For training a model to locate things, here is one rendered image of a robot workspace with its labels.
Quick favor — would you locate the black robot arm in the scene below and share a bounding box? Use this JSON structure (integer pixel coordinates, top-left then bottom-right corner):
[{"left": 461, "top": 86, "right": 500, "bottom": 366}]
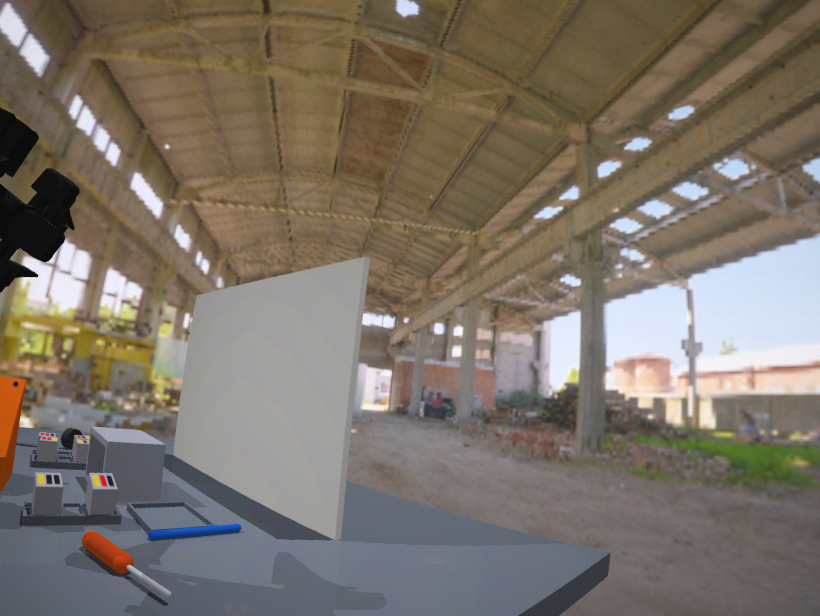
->
[{"left": 0, "top": 107, "right": 68, "bottom": 262}]

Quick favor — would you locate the blue cylindrical rod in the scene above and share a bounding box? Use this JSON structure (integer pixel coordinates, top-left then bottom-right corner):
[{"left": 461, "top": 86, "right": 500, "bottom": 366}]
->
[{"left": 148, "top": 524, "right": 242, "bottom": 540}]

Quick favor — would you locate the black short cylinder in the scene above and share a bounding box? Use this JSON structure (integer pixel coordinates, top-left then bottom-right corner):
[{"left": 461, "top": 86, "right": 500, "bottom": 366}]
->
[{"left": 61, "top": 428, "right": 82, "bottom": 449}]

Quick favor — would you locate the white block with red, black and yellow stripes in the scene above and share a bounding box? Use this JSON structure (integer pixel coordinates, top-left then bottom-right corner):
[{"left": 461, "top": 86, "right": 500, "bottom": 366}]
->
[{"left": 71, "top": 435, "right": 90, "bottom": 457}]

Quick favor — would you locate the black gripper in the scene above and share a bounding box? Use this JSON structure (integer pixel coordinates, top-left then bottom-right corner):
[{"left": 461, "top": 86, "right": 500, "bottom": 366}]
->
[{"left": 0, "top": 168, "right": 80, "bottom": 292}]

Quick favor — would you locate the white flat panel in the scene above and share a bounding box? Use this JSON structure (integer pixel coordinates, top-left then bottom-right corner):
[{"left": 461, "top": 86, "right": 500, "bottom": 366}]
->
[{"left": 173, "top": 256, "right": 370, "bottom": 540}]

